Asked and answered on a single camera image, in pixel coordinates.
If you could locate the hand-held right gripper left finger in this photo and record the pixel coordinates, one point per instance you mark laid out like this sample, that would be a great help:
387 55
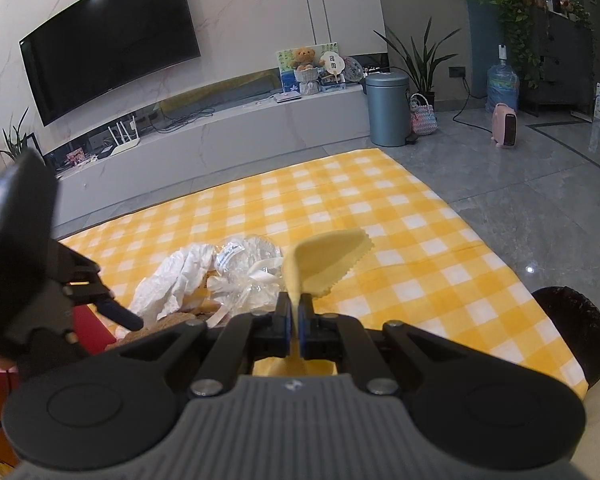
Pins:
282 325

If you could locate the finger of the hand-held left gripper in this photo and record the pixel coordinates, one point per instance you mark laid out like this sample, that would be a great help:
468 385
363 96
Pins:
122 316

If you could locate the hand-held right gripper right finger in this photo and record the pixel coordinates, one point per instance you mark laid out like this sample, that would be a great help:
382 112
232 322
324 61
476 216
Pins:
304 330

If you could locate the yellow cloth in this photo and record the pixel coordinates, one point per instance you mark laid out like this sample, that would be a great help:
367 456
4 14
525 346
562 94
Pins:
325 255

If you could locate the brown sponge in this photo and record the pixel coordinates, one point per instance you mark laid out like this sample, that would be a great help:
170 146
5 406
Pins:
170 324

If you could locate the white crumpled cloth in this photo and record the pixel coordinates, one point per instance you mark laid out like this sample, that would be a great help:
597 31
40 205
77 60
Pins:
172 280

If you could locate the clear plastic bag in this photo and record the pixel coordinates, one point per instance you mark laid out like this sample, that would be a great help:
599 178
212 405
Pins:
250 270

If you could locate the pink card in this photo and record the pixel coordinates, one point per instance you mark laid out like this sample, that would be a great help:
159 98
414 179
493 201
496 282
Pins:
76 157

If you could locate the green plant in glass vase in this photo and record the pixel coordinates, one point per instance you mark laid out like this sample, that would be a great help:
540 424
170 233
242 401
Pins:
12 140

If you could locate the yellow checkered tablecloth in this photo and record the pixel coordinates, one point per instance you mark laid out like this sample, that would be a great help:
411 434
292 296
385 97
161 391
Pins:
405 260

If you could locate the white router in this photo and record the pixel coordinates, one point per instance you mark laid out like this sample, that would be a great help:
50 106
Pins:
125 142

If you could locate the marble television console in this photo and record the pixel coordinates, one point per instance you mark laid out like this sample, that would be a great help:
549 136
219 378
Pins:
230 135

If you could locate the white book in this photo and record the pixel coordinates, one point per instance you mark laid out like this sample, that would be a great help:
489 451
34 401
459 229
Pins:
287 97

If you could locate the grey-blue trash can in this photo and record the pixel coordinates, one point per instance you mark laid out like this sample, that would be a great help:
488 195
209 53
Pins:
387 110

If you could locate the black flat television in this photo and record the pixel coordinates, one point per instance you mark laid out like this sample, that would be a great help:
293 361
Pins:
110 40

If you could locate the pink woven basket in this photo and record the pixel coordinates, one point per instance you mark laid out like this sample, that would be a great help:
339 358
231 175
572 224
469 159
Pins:
423 120

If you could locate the teddy bear bouquet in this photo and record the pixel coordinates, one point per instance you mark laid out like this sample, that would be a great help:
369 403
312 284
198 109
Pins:
305 67

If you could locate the green picture card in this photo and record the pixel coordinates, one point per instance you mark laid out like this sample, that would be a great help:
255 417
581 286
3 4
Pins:
285 62

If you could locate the round paper fan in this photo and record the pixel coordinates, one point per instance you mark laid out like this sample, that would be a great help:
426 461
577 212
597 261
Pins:
331 62

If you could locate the black round stool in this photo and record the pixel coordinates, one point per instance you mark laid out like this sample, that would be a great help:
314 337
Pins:
575 330

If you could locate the pink space heater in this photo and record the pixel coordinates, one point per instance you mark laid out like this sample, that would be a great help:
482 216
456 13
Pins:
505 127

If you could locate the potted snake plant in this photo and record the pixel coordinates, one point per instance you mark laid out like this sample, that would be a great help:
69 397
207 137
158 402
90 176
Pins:
422 65

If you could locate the blue water bottle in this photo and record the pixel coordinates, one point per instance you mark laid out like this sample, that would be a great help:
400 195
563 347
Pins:
502 87

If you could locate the dark cabinet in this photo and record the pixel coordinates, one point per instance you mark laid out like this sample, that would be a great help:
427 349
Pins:
565 60

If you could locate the leafy plant on cabinet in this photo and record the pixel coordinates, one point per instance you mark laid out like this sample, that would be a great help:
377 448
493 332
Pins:
515 15

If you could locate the black picture frame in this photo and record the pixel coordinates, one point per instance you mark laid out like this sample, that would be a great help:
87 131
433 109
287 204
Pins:
37 147

